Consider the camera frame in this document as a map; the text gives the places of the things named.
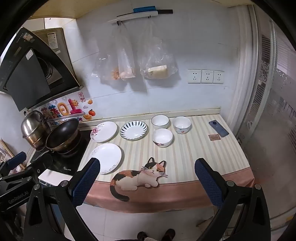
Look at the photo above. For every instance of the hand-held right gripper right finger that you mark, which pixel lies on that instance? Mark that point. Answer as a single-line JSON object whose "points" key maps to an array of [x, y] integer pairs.
{"points": [[208, 183]]}

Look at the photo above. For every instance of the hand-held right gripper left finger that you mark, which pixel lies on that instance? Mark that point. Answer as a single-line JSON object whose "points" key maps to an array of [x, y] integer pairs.
{"points": [[86, 182]]}

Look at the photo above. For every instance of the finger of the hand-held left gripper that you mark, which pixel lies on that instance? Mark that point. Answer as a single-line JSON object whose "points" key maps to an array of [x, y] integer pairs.
{"points": [[16, 158], [42, 162]]}

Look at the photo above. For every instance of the large white plate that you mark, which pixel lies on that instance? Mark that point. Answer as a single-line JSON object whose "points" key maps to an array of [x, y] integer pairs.
{"points": [[107, 157]]}

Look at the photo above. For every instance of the white plate with pink flowers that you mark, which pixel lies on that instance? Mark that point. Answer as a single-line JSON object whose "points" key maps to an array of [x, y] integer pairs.
{"points": [[104, 132]]}

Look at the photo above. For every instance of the white bowl with heart print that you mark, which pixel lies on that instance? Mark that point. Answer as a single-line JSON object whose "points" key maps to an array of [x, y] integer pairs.
{"points": [[181, 125]]}

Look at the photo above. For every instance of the white bowl with floral print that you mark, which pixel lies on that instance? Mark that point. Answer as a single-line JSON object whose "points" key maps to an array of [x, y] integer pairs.
{"points": [[162, 138]]}

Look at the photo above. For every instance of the blue striped white plate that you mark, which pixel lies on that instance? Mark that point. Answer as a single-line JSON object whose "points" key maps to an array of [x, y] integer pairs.
{"points": [[133, 130]]}

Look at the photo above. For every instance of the white bowl with blue rim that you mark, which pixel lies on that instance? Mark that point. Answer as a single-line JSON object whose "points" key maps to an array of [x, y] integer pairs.
{"points": [[160, 121]]}

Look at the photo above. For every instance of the wooden stick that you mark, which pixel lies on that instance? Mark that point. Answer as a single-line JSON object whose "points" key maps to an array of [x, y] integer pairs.
{"points": [[7, 148]]}

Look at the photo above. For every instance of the white box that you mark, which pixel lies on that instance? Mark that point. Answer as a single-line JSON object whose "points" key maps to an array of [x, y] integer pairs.
{"points": [[54, 177]]}

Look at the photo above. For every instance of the black induction cooktop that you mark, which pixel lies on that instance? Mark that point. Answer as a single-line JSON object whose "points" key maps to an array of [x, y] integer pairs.
{"points": [[67, 162]]}

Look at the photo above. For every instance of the striped tablecloth with cat print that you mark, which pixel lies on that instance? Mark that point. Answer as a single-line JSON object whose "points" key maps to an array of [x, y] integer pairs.
{"points": [[185, 157]]}

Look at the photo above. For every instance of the stainless steel pot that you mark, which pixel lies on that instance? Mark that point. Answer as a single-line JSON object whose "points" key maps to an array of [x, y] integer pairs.
{"points": [[32, 127]]}

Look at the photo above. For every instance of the dark wok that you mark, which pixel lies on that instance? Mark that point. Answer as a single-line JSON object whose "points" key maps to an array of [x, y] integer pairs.
{"points": [[63, 133]]}

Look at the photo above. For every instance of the small brown card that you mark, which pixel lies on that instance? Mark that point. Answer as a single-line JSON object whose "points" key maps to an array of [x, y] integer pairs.
{"points": [[213, 137]]}

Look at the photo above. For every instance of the blue smartphone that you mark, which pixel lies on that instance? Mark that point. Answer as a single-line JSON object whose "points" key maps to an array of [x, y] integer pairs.
{"points": [[218, 128]]}

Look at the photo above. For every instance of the person's dark shoe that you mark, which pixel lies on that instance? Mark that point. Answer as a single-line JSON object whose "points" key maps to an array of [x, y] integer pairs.
{"points": [[142, 236], [168, 235]]}

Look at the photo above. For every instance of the black range hood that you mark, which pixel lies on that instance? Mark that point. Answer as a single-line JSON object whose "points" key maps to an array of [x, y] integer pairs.
{"points": [[30, 69]]}

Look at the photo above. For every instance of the clear plastic bag with white block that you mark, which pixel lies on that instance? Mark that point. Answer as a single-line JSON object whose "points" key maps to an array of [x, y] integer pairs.
{"points": [[158, 69]]}

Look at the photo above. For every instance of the colourful wall stickers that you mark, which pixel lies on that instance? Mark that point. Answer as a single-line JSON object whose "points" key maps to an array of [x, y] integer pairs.
{"points": [[71, 109]]}

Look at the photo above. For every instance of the window with white frame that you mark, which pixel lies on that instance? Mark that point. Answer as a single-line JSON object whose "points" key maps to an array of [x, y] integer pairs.
{"points": [[266, 115]]}

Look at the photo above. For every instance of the white wall socket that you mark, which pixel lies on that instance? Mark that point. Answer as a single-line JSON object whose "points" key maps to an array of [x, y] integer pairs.
{"points": [[218, 77], [194, 76], [207, 76]]}

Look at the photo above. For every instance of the white wall knife rack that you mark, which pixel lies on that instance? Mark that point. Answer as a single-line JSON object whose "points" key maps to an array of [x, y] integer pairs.
{"points": [[136, 17]]}

